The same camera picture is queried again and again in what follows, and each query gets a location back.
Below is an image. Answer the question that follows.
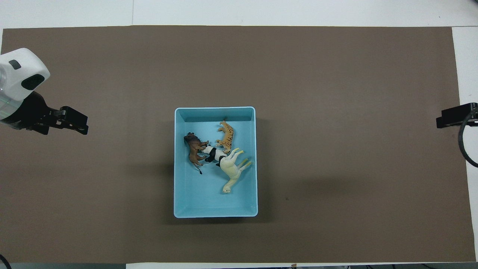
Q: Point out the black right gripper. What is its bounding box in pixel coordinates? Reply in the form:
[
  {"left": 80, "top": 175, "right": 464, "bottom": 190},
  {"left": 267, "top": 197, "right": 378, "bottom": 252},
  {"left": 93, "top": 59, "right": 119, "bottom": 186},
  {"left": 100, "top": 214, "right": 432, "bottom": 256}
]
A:
[{"left": 436, "top": 102, "right": 478, "bottom": 129}]

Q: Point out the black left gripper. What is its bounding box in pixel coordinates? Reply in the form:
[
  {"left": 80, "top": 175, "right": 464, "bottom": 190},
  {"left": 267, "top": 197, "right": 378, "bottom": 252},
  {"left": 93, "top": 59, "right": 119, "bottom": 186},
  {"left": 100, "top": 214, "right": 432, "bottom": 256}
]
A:
[{"left": 0, "top": 91, "right": 89, "bottom": 136}]

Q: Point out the brown lion toy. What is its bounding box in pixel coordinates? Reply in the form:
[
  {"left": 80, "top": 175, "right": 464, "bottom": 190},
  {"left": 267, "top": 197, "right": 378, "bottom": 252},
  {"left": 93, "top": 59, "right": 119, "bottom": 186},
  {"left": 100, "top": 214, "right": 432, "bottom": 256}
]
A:
[{"left": 183, "top": 132, "right": 209, "bottom": 175}]

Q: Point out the black white panda toy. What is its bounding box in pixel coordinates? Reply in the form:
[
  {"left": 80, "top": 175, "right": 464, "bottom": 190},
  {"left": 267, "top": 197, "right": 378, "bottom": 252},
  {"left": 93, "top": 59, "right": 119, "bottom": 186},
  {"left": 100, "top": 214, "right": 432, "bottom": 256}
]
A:
[{"left": 202, "top": 145, "right": 228, "bottom": 167}]

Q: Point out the orange tiger toy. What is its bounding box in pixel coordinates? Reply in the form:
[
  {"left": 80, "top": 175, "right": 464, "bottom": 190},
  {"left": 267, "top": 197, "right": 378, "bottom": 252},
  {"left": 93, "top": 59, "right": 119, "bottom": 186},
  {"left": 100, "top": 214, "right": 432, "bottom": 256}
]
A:
[{"left": 215, "top": 120, "right": 235, "bottom": 154}]

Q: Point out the cream alpaca toy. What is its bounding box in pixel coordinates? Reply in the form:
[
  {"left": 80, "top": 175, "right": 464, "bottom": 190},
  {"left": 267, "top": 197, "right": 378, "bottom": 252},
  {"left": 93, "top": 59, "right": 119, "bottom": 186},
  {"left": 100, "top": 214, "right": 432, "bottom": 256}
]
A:
[{"left": 220, "top": 148, "right": 253, "bottom": 194}]

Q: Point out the light blue storage box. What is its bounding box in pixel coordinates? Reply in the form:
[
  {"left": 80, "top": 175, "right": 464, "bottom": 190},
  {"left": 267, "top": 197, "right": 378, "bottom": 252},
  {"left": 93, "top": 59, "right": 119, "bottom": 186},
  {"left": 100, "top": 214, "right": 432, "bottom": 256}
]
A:
[{"left": 174, "top": 106, "right": 259, "bottom": 219}]

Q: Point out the brown table mat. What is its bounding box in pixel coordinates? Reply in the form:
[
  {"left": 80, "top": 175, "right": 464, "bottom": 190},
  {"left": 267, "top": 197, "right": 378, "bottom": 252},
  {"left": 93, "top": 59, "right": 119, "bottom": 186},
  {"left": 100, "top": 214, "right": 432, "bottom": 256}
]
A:
[{"left": 0, "top": 25, "right": 477, "bottom": 264}]

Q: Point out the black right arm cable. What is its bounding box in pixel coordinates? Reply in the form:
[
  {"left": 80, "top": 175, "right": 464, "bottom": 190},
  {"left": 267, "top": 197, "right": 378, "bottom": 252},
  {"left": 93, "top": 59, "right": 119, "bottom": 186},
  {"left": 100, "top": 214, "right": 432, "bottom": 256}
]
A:
[{"left": 458, "top": 108, "right": 478, "bottom": 168}]

